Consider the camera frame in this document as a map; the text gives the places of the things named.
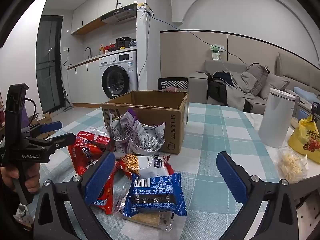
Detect white noodle snack packet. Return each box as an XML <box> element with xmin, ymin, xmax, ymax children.
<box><xmin>117</xmin><ymin>154</ymin><xmax>175</xmax><ymax>180</ymax></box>

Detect purple silver-backed snack packet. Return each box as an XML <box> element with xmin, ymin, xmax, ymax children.
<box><xmin>110</xmin><ymin>107</ymin><xmax>137</xmax><ymax>143</ymax></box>

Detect dark grey pillow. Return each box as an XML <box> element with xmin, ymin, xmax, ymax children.
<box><xmin>246</xmin><ymin>64</ymin><xmax>270</xmax><ymax>97</ymax></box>

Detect wall socket with charger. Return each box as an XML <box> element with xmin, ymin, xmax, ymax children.
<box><xmin>209</xmin><ymin>44</ymin><xmax>224</xmax><ymax>60</ymax></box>

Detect purple printed snack packet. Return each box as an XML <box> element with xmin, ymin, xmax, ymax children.
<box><xmin>127</xmin><ymin>120</ymin><xmax>167</xmax><ymax>155</ymax></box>

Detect dark glass door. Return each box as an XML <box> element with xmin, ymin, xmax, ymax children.
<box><xmin>36</xmin><ymin>15</ymin><xmax>63</xmax><ymax>114</ymax></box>

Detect long wall cable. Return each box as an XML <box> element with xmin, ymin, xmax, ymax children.
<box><xmin>137</xmin><ymin>15</ymin><xmax>248</xmax><ymax>85</ymax></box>

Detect yellow plastic bag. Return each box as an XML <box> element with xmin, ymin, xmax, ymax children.
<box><xmin>287</xmin><ymin>117</ymin><xmax>320</xmax><ymax>164</ymax></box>

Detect range hood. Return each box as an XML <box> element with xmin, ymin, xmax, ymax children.
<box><xmin>100</xmin><ymin>4</ymin><xmax>137</xmax><ymax>25</ymax></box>

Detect grey sofa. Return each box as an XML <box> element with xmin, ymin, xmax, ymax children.
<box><xmin>188</xmin><ymin>52</ymin><xmax>320</xmax><ymax>114</ymax></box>

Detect white cylindrical bin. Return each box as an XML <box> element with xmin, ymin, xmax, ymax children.
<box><xmin>257</xmin><ymin>88</ymin><xmax>297</xmax><ymax>148</ymax></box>

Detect black rice cooker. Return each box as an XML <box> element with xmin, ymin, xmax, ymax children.
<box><xmin>115</xmin><ymin>37</ymin><xmax>132</xmax><ymax>49</ymax></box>

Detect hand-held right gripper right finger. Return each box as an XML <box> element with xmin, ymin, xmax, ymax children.
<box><xmin>216</xmin><ymin>151</ymin><xmax>299</xmax><ymax>240</ymax></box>

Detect dark clothes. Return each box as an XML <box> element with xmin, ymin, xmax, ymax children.
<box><xmin>207</xmin><ymin>71</ymin><xmax>234</xmax><ymax>105</ymax></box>

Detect grey jacket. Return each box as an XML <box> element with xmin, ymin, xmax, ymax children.
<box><xmin>231</xmin><ymin>71</ymin><xmax>258</xmax><ymax>112</ymax></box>

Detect white upper kitchen cabinets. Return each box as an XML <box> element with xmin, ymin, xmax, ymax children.
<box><xmin>71</xmin><ymin>0</ymin><xmax>138</xmax><ymax>34</ymax></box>

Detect light blue pillow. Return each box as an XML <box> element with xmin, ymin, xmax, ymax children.
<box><xmin>293</xmin><ymin>87</ymin><xmax>320</xmax><ymax>104</ymax></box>

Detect white washing machine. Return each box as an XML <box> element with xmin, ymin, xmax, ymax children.
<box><xmin>101</xmin><ymin>51</ymin><xmax>138</xmax><ymax>100</ymax></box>

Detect white lower kitchen cabinet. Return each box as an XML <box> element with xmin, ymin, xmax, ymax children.
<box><xmin>66</xmin><ymin>55</ymin><xmax>103</xmax><ymax>105</ymax></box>

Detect light grey pillow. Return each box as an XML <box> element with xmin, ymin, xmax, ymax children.
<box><xmin>260</xmin><ymin>73</ymin><xmax>290</xmax><ymax>100</ymax></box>

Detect white router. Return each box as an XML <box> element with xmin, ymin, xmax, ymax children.
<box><xmin>137</xmin><ymin>2</ymin><xmax>154</xmax><ymax>15</ymax></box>

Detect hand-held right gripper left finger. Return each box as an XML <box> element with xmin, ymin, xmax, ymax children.
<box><xmin>33</xmin><ymin>151</ymin><xmax>118</xmax><ymax>240</ymax></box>

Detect floor mop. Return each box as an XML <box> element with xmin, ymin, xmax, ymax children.
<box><xmin>62</xmin><ymin>89</ymin><xmax>73</xmax><ymax>112</ymax></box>

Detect brown cardboard box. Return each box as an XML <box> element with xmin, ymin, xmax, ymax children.
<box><xmin>101</xmin><ymin>90</ymin><xmax>189</xmax><ymax>155</ymax></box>

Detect red and white snack packet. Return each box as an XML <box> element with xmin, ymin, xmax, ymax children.
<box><xmin>76</xmin><ymin>127</ymin><xmax>112</xmax><ymax>150</ymax></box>

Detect person's left hand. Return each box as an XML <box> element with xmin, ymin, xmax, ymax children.
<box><xmin>0</xmin><ymin>165</ymin><xmax>41</xmax><ymax>193</ymax></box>

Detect clear bag of food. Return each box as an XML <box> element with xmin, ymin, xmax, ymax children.
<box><xmin>276</xmin><ymin>146</ymin><xmax>308</xmax><ymax>183</ymax></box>

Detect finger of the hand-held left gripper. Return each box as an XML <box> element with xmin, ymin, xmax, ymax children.
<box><xmin>26</xmin><ymin>132</ymin><xmax>77</xmax><ymax>155</ymax></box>
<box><xmin>25</xmin><ymin>121</ymin><xmax>63</xmax><ymax>137</ymax></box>

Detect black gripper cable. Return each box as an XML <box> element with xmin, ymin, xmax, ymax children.
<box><xmin>24</xmin><ymin>99</ymin><xmax>37</xmax><ymax>125</ymax></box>

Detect red snack packet blue logo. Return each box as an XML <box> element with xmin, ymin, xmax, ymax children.
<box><xmin>67</xmin><ymin>137</ymin><xmax>105</xmax><ymax>177</ymax></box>
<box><xmin>89</xmin><ymin>160</ymin><xmax>120</xmax><ymax>215</ymax></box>

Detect patterned chair back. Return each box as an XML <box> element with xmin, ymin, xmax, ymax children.
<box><xmin>157</xmin><ymin>77</ymin><xmax>188</xmax><ymax>92</ymax></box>

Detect black clip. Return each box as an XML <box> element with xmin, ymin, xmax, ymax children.
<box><xmin>310</xmin><ymin>101</ymin><xmax>320</xmax><ymax>125</ymax></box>

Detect clear cracker packet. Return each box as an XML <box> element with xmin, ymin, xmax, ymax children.
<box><xmin>112</xmin><ymin>180</ymin><xmax>175</xmax><ymax>232</ymax></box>

